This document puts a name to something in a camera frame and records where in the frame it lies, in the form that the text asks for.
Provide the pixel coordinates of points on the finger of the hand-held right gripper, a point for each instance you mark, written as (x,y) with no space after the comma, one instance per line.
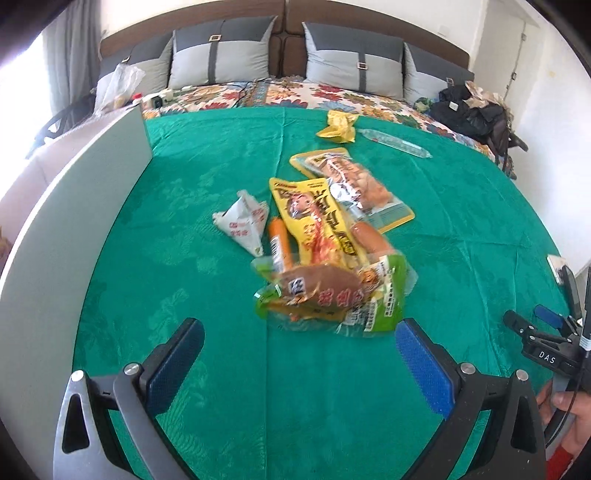
(547,314)
(519,325)

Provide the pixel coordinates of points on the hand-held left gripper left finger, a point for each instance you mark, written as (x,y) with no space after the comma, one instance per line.
(178,364)

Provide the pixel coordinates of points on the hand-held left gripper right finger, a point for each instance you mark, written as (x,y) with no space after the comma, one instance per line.
(422,369)

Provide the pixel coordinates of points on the green snack packet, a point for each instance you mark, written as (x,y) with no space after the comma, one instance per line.
(383,300)
(314,286)

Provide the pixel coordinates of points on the orange sausage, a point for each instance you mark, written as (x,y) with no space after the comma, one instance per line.
(371,237)
(278,244)

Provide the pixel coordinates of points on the white triangular snack packet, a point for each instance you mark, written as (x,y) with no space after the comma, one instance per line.
(244,221)

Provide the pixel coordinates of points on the white cardboard box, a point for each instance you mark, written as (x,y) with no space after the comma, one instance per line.
(60,254)

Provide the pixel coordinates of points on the yellow cartoon snack packet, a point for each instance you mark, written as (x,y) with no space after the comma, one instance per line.
(314,217)

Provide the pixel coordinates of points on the peanut packet yellow border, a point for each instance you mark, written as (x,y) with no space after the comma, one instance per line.
(355,180)

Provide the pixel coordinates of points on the clear sausage packet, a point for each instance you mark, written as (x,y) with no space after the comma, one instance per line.
(392,141)

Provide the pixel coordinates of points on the person's right hand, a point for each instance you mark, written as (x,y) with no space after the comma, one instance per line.
(579,422)

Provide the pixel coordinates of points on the black flat device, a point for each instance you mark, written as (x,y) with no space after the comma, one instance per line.
(571,290)

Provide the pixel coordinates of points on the gold smartphone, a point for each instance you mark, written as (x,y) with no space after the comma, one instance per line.
(555,270)

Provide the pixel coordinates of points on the green blanket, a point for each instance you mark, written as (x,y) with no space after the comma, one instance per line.
(323,392)

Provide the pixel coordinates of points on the dark brown handbag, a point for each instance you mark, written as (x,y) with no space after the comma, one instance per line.
(501,134)

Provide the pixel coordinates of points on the black clothing pile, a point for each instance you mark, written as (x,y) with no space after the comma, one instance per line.
(466,115)

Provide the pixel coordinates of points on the beige floral cloth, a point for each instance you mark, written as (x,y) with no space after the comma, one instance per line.
(485,94)

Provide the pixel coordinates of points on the green patterned cloth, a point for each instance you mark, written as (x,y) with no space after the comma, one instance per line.
(422,104)

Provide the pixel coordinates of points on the white door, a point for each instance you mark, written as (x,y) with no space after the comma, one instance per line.
(521,60)

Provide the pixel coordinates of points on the grey pillow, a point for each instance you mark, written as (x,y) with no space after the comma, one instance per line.
(341,64)
(434,76)
(221,60)
(143,64)

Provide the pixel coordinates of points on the white bottle red cap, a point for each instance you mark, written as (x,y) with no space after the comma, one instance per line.
(136,99)

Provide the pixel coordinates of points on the white power strip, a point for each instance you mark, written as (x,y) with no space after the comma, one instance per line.
(164,96)

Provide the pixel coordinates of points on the dark wooden chair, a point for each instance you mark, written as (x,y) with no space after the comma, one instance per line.
(55,124)

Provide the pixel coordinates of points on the clear plastic bag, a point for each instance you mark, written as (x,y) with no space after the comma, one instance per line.
(117,85)

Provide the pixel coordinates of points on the floral bedsheet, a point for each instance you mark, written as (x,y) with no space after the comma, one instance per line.
(295,94)

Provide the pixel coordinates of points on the grey curtain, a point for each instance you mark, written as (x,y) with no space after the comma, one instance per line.
(69,55)

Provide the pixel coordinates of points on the brown headboard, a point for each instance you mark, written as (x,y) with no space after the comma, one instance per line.
(286,50)

